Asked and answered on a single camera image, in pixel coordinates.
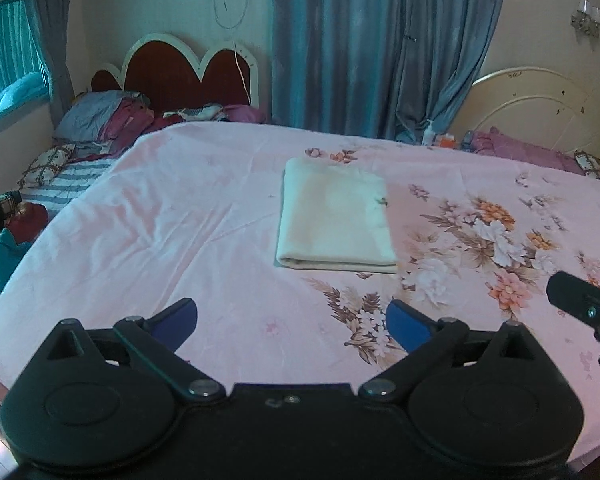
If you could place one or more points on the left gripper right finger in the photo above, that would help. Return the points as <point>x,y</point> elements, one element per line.
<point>428,344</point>

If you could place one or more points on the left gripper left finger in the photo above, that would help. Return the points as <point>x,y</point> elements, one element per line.
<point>154,341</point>

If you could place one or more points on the cream cloth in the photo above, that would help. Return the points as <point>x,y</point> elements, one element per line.
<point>334,218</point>

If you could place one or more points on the pile of clothes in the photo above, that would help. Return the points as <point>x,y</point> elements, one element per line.
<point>116,119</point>

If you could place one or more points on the pink floral bed sheet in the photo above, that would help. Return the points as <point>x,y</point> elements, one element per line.
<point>193,211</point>

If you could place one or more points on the patterned pillow by headboard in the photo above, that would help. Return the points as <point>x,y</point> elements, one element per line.
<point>588,163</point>

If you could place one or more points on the striped blanket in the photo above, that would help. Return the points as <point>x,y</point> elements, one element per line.
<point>69,184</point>

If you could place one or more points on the orange box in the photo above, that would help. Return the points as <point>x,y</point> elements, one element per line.
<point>446,140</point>

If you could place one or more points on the magenta pillow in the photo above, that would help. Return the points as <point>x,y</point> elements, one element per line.
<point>496,144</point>

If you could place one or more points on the white pump bottle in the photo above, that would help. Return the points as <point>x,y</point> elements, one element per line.
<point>428,135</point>

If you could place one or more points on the cream round headboard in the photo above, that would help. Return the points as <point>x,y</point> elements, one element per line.
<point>533,105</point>

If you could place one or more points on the red white scalloped headboard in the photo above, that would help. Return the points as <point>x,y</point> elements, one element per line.
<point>168,72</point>

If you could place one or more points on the blue grey curtain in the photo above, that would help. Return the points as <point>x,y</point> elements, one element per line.
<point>377,68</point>

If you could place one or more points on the teal window curtain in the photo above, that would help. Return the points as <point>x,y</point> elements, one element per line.
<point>23,74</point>

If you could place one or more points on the wall lamp sconce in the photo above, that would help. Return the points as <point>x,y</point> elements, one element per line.
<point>586,19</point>

